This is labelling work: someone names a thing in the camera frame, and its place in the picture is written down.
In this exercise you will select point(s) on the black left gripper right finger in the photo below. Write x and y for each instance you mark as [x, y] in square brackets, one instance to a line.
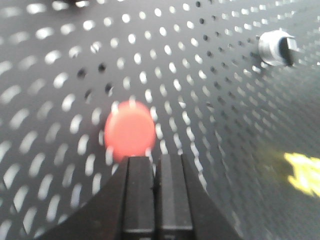
[184, 210]

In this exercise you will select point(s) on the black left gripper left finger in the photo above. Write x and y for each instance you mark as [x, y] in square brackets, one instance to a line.
[124, 209]

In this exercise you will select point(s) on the lower red mushroom button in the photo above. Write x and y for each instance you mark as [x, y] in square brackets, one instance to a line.
[129, 131]

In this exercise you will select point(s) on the black perforated pegboard panel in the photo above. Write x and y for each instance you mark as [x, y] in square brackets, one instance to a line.
[65, 65]

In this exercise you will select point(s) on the yellow toggle switch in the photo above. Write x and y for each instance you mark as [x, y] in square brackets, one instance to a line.
[306, 173]

